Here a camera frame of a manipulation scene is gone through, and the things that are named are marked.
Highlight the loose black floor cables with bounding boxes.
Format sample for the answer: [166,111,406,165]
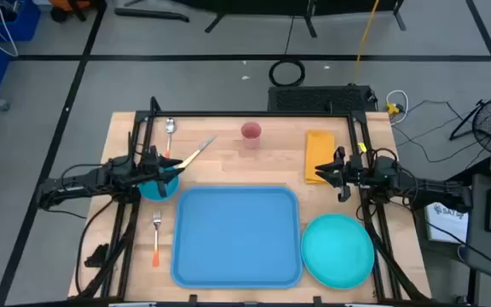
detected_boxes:
[392,100,486,164]

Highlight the fork with orange handle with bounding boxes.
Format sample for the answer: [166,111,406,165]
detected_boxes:
[152,210,163,269]

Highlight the coiled black cable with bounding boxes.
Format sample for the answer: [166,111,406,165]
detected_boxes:
[269,58,307,88]

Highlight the black cable clamp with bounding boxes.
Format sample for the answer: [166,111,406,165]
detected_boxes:
[84,243,111,269]

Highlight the orange and black device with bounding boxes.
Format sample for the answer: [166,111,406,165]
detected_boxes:
[48,0,98,23]

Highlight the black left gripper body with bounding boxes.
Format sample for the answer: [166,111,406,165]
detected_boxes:
[132,144,168,200]

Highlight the yellow cloth napkin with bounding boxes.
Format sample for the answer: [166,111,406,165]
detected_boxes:
[303,130,336,185]

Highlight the teal plastic plate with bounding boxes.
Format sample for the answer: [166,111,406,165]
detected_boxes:
[300,212,376,292]

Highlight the black equipment box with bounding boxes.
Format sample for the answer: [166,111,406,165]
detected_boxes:
[267,84,377,113]

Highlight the white cable loop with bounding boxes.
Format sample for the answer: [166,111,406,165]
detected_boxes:
[384,89,410,125]

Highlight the white printed paper sheet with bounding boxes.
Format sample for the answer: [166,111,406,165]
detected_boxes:
[424,202,471,245]

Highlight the black wire fan guard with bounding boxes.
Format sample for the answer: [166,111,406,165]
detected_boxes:
[448,97,491,153]

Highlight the black aluminium table frame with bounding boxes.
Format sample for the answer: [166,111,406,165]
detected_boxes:
[74,96,434,306]

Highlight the black curtain partition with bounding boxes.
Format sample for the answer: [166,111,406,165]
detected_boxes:
[124,0,407,39]

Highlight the blue plastic bowl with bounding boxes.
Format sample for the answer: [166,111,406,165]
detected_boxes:
[137,165,181,203]

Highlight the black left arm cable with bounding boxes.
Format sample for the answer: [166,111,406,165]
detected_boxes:
[74,198,115,296]

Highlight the grey desk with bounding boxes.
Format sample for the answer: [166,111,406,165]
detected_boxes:
[464,172,491,287]

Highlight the pink plastic cup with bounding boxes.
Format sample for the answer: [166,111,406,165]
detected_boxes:
[240,121,263,150]

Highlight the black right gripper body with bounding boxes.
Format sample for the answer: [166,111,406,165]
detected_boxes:
[332,146,377,204]

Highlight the blue plastic tray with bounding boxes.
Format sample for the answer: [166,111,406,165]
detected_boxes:
[170,185,304,291]

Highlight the knife with yellow handle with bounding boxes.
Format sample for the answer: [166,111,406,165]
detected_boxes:
[172,136,217,171]

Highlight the yellow hanging cable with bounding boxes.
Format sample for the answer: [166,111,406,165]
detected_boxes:
[354,0,381,84]

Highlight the black bar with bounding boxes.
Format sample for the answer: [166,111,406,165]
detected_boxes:
[113,7,190,24]

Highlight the spoon with orange handle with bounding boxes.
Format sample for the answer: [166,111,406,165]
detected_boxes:
[164,118,177,159]

